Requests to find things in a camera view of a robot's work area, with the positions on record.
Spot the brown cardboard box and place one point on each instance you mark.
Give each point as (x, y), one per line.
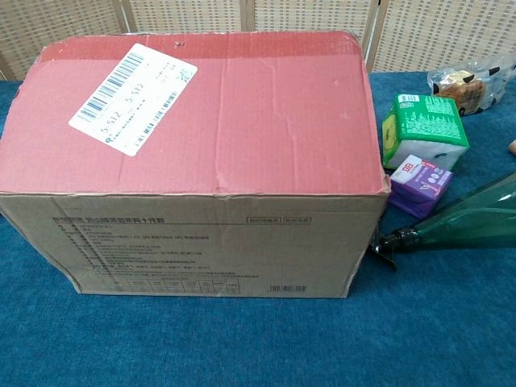
(242, 141)

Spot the blue table cloth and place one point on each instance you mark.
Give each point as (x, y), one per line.
(242, 342)

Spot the purple packet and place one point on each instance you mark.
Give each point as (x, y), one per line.
(419, 189)

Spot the bamboo folding screen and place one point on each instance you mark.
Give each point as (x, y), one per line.
(282, 16)

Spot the green tissue pack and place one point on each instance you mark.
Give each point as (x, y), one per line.
(427, 121)

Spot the clear bag of pastries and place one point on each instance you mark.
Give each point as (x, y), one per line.
(463, 88)

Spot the pink brown rod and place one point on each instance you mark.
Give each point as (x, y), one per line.
(512, 148)

